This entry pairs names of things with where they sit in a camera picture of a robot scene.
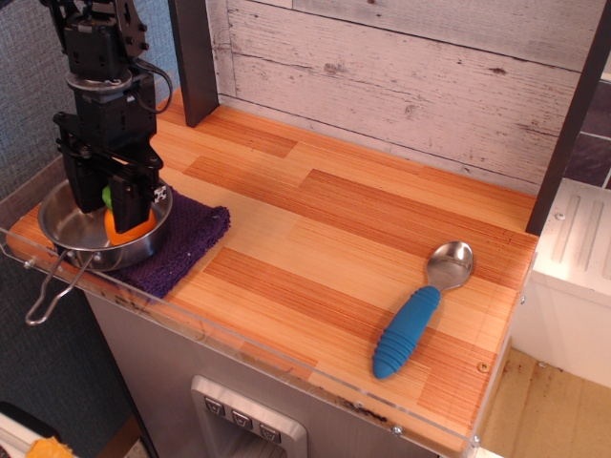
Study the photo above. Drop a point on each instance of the metal spoon with blue handle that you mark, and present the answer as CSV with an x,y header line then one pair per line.
x,y
449,266

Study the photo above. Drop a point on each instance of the dark right shelf post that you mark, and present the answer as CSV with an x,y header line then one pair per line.
x,y
584,93

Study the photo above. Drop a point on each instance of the silver ice dispenser panel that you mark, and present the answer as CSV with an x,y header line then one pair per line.
x,y
233,425

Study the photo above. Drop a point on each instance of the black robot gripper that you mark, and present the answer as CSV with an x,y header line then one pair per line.
x,y
109,136

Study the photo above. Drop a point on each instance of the orange carrot-shaped shaker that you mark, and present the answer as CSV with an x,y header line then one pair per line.
x,y
113,236

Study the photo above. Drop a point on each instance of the white toy sink unit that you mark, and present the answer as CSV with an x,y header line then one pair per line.
x,y
563,318

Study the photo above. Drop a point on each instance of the orange yellow object bottom left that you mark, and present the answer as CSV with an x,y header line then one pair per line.
x,y
49,448

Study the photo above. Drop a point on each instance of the dark left shelf post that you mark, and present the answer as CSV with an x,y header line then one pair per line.
x,y
194,54

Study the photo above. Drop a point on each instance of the purple knitted cloth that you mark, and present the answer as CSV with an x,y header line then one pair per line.
x,y
190,231

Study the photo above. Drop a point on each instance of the stainless steel pot with handle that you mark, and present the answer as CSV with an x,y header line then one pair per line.
x,y
80,240

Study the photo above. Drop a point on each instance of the dark shelf post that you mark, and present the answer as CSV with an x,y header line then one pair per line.
x,y
194,54
584,93

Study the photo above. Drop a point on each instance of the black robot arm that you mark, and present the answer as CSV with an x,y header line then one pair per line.
x,y
101,39

